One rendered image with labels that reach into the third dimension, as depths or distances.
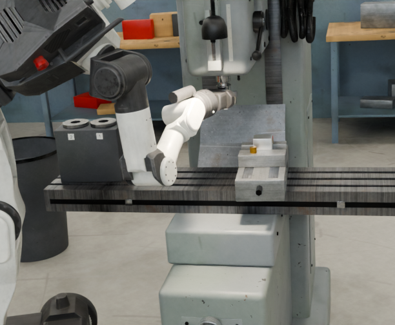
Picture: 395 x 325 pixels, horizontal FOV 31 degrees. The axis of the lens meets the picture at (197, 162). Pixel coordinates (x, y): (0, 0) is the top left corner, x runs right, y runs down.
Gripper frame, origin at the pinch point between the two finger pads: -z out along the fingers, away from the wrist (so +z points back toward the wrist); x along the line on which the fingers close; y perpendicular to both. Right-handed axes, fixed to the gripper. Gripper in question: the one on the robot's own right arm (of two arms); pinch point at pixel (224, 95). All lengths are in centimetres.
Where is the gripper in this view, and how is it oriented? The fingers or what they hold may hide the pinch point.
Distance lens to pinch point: 227.4
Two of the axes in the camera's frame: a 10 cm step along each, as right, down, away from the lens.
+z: -5.4, 2.9, -7.9
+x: -8.4, -1.2, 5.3
